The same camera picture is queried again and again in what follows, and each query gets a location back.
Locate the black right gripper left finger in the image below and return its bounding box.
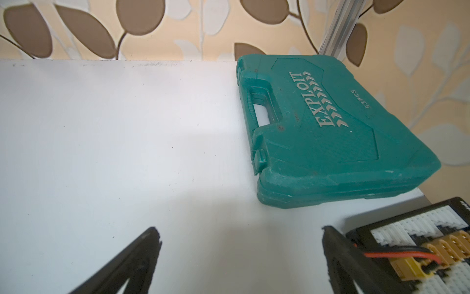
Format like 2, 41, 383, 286
72, 227, 162, 294

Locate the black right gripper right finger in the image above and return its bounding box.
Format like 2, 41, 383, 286
322, 225, 406, 294

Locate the black charging board with connectors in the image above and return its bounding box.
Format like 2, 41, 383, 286
346, 197, 470, 294

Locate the green plastic tool case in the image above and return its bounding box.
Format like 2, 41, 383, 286
236, 54, 441, 209

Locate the red and black wire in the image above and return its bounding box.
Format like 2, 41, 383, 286
354, 245, 443, 266

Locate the aluminium frame post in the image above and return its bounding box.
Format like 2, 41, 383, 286
319, 0, 366, 61

